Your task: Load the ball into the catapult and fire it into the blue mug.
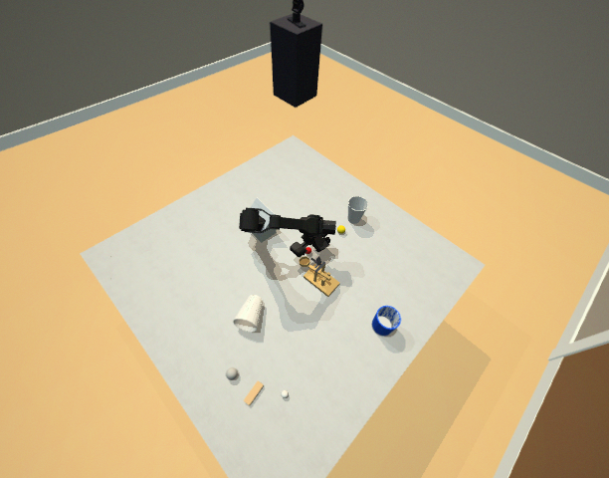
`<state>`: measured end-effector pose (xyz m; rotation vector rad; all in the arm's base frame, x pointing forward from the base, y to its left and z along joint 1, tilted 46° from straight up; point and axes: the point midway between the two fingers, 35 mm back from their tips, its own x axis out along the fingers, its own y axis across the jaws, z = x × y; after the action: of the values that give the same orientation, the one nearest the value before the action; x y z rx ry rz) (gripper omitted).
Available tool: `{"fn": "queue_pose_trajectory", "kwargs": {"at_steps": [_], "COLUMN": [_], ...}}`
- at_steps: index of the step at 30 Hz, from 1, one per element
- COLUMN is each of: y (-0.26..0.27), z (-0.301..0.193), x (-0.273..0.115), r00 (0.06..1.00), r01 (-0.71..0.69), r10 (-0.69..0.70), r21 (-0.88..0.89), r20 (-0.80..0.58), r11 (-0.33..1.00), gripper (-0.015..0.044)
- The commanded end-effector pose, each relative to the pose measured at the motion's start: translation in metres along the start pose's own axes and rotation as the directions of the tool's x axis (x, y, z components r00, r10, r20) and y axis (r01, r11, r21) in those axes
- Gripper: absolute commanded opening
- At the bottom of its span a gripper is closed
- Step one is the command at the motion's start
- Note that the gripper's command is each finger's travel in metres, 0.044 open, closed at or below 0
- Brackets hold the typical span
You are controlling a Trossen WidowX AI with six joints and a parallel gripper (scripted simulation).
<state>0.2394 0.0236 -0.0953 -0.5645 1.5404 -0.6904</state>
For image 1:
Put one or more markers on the blue cup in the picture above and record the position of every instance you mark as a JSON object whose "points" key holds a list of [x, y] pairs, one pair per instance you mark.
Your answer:
{"points": [[385, 320]]}

